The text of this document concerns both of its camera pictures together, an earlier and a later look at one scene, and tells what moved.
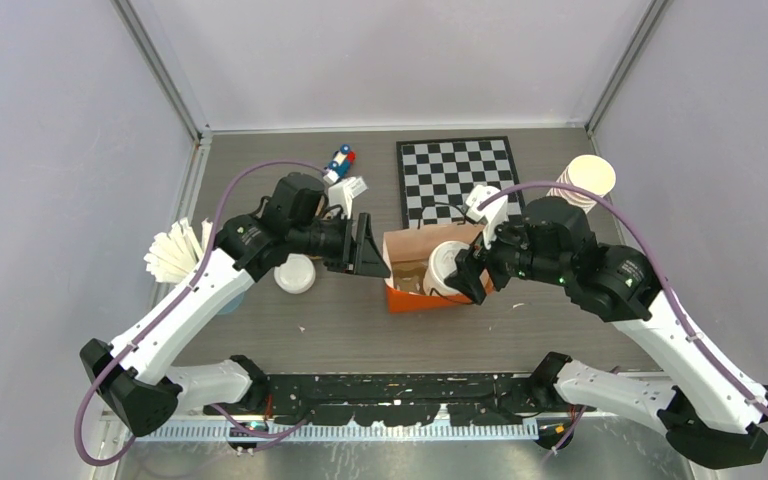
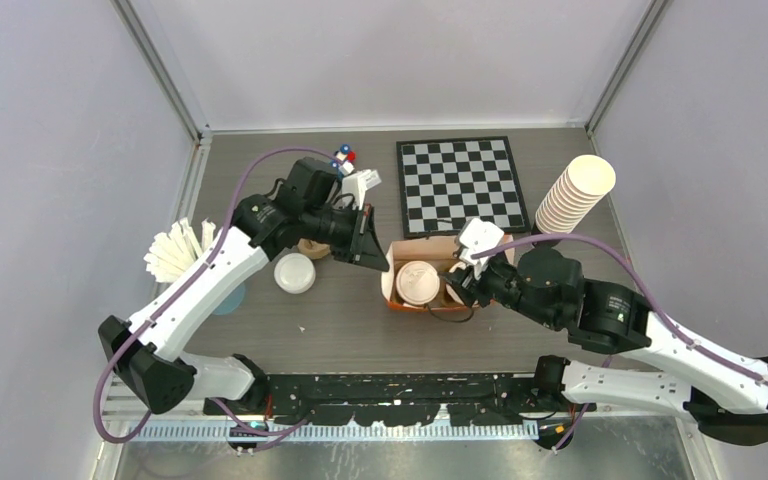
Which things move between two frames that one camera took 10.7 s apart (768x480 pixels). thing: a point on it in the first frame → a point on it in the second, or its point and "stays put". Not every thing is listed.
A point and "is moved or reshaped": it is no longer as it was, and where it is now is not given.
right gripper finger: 467,280 stays put
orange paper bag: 405,252 is moved or reshaped
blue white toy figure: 342,160 stays put
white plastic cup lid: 442,260 → 454,294
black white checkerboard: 436,177 stays put
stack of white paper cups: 590,171 stays put
